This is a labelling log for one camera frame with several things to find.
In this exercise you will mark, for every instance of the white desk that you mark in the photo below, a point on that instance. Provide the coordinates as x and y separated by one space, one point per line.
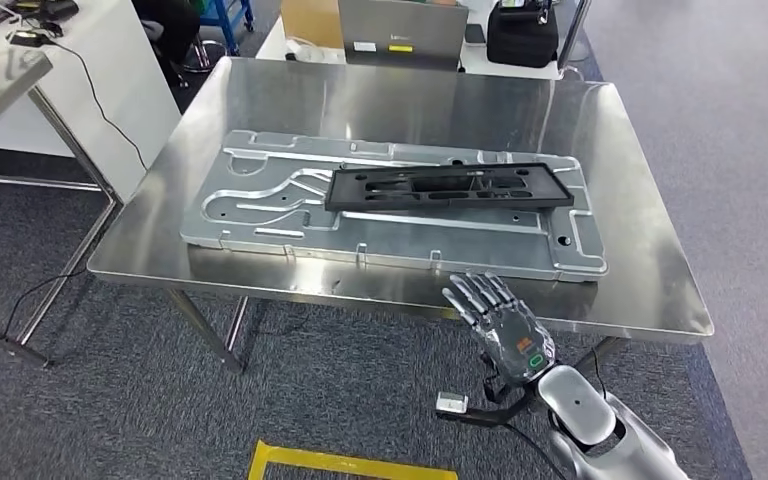
304 56
139 86

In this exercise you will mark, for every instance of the cardboard box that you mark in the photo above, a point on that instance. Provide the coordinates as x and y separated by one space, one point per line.
311 20

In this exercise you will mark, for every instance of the black plastic frame part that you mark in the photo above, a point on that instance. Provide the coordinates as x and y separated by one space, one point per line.
424 202

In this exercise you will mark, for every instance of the dark smartphone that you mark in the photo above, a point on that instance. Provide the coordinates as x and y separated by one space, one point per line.
475 34

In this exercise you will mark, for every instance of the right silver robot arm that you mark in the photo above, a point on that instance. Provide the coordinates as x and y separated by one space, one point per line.
583 404

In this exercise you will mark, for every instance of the stamped metal plate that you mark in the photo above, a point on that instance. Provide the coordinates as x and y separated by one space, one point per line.
424 245

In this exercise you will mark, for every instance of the chrome stool base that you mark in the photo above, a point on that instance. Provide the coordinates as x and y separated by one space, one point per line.
204 56

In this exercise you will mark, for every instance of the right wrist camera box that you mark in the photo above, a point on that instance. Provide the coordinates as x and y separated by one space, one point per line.
451 401

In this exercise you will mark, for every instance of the grey laptop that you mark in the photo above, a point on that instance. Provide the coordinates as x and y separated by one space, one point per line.
417 26

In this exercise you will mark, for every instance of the yellow floor tape square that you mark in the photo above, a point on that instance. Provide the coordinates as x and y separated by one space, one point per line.
357 462

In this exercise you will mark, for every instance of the black bag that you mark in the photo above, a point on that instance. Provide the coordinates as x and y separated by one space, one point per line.
523 40

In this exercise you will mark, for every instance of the stainless steel workbench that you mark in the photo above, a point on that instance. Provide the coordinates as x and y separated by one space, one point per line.
424 99

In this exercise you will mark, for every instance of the person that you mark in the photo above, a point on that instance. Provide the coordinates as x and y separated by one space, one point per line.
165 20

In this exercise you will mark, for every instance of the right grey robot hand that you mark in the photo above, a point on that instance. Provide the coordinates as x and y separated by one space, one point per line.
513 344

